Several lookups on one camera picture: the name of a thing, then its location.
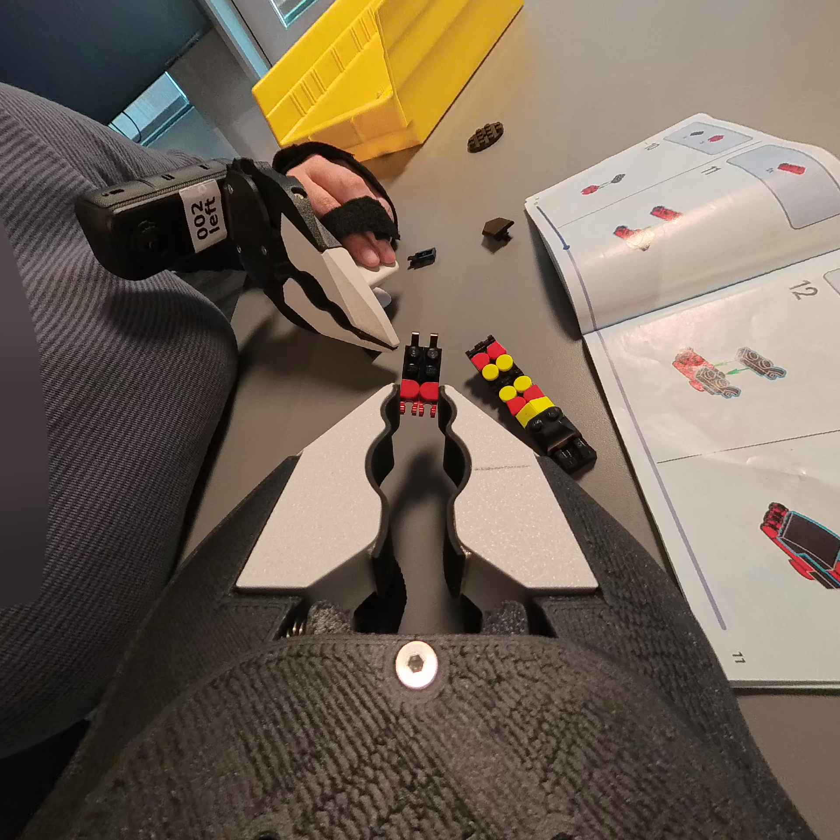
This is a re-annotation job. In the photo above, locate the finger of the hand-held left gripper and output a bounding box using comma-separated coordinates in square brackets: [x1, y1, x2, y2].
[279, 210, 401, 349]
[274, 261, 389, 353]

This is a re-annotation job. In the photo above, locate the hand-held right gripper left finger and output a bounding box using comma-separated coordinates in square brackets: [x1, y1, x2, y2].
[235, 384, 406, 599]

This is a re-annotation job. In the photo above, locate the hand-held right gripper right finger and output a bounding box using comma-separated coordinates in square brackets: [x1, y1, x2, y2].
[438, 384, 600, 599]

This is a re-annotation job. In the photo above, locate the small black red lego assembly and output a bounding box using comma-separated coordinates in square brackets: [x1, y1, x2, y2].
[398, 331, 442, 420]

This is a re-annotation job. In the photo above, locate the person's left forearm grey sleeve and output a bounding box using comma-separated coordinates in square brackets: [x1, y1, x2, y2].
[0, 82, 240, 759]

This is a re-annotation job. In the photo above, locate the long red yellow lego assembly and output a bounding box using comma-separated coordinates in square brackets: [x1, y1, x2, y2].
[465, 335, 598, 475]

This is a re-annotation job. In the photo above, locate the lego instruction booklet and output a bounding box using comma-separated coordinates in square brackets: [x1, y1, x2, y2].
[525, 113, 840, 691]

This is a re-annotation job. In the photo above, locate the person's left hand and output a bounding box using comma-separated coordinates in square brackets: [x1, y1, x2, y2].
[287, 156, 399, 270]

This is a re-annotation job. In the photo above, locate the dark blue partition panel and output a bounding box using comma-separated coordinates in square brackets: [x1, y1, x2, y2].
[0, 0, 214, 126]

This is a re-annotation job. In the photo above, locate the yellow plastic storage bin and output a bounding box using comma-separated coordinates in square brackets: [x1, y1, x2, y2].
[252, 0, 526, 163]

